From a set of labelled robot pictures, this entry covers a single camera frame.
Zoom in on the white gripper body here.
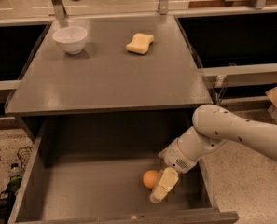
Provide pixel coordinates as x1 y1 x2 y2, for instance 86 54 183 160
165 138 199 174

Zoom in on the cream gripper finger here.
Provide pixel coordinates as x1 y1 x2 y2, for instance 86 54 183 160
149 167 179 203
158 148 168 162

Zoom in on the orange fruit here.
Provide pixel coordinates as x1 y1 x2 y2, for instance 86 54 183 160
143 170 159 189

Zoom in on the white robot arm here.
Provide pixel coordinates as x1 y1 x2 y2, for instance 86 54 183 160
150 105 277 203

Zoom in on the open grey wooden drawer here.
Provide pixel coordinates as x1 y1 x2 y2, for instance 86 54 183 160
9 110 239 224

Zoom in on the grey cabinet counter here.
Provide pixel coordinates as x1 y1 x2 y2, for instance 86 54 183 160
4 14 214 142

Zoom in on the yellow sponge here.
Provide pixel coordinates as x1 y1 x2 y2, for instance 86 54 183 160
126 33 154 55

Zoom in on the white ceramic bowl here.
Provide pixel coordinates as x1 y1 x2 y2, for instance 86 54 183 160
52 26 88 54

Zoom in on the green bottle on floor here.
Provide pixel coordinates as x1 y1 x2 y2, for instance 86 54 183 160
6 163 22 192

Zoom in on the black wire basket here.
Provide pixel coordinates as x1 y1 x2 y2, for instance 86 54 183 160
17 147 33 173

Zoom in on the metal bracket left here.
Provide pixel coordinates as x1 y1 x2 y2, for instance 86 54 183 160
51 0 66 20

